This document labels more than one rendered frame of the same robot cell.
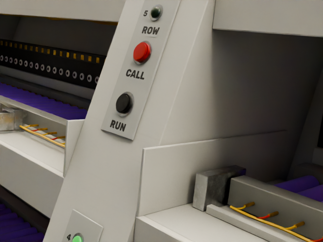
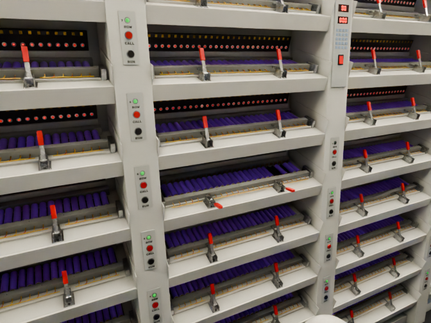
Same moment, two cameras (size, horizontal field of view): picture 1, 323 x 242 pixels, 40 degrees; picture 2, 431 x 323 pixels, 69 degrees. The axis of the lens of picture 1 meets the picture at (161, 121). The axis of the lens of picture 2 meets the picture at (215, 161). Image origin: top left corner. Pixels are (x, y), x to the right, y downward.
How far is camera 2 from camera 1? 1.33 m
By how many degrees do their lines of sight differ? 71
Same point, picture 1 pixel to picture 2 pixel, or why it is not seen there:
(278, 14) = (353, 137)
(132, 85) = (334, 159)
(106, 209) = (335, 183)
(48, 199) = (315, 191)
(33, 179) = (310, 191)
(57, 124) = (291, 176)
